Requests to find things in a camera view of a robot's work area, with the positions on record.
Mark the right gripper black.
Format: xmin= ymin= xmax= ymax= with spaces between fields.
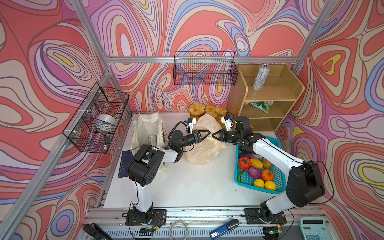
xmin=211 ymin=128 xmax=243 ymax=143

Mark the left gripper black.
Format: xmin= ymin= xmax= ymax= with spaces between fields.
xmin=177 ymin=132 xmax=210 ymax=151

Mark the translucent beige plastic bag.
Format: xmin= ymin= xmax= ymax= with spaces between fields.
xmin=186 ymin=114 xmax=226 ymax=165

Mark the white energy drink can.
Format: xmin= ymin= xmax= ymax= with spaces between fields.
xmin=148 ymin=135 xmax=157 ymax=147

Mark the white canvas tote bag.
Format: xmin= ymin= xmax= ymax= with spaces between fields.
xmin=131 ymin=112 xmax=169 ymax=155

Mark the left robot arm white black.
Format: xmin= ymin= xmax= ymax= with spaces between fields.
xmin=126 ymin=130 xmax=211 ymax=225

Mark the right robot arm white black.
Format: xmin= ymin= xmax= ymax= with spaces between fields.
xmin=212 ymin=116 xmax=325 ymax=223

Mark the sugared bread roll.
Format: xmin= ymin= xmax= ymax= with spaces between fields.
xmin=190 ymin=102 xmax=206 ymax=117

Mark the red toy tomato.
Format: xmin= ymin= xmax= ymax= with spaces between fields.
xmin=238 ymin=157 xmax=252 ymax=171

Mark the purple toy eggplant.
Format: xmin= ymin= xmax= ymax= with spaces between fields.
xmin=238 ymin=153 xmax=263 ymax=159

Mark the yellow toy corn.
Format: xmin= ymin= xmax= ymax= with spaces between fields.
xmin=250 ymin=159 xmax=264 ymax=169

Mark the purple toy onion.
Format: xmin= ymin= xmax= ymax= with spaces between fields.
xmin=248 ymin=167 xmax=262 ymax=180

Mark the green snack packet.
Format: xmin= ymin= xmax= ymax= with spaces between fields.
xmin=249 ymin=101 xmax=274 ymax=114

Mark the brown toy potato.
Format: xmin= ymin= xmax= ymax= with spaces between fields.
xmin=262 ymin=158 xmax=274 ymax=170

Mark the yellow toy lemon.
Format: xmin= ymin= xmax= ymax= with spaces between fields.
xmin=253 ymin=179 xmax=265 ymax=189
xmin=264 ymin=181 xmax=277 ymax=191

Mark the orange toy pumpkin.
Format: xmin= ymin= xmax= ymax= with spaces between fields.
xmin=261 ymin=170 xmax=274 ymax=182

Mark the wooden shelf unit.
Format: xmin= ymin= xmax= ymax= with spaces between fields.
xmin=226 ymin=64 xmax=305 ymax=132

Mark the silver pink drink can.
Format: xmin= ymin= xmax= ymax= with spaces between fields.
xmin=253 ymin=64 xmax=271 ymax=91

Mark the yellow toy lemon right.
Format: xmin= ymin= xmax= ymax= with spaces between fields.
xmin=264 ymin=181 xmax=277 ymax=191

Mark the teal plastic basket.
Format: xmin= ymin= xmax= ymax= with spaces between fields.
xmin=235 ymin=147 xmax=287 ymax=195

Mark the dark blue notebook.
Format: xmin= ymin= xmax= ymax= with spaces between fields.
xmin=118 ymin=151 xmax=134 ymax=179

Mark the silver tape roll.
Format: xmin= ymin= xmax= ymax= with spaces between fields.
xmin=95 ymin=114 xmax=118 ymax=133

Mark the blue black handheld tool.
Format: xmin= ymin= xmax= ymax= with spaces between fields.
xmin=210 ymin=219 xmax=240 ymax=240

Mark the white calculator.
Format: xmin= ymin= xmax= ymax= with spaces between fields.
xmin=300 ymin=217 xmax=331 ymax=240

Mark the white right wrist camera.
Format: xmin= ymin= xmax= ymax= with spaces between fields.
xmin=221 ymin=115 xmax=234 ymax=131

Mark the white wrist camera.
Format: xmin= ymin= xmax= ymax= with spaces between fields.
xmin=186 ymin=118 xmax=197 ymax=134
xmin=221 ymin=115 xmax=234 ymax=131

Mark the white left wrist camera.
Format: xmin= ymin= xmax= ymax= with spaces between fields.
xmin=186 ymin=118 xmax=197 ymax=134

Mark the black wire basket back wall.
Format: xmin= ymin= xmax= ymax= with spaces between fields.
xmin=173 ymin=50 xmax=238 ymax=86

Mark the black wire basket wall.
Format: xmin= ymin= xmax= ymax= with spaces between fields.
xmin=63 ymin=83 xmax=130 ymax=154
xmin=173 ymin=50 xmax=238 ymax=86

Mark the coiled white cable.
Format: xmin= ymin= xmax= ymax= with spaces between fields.
xmin=168 ymin=219 xmax=189 ymax=240

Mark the black wire basket left wall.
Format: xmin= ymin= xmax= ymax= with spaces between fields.
xmin=63 ymin=83 xmax=130 ymax=154

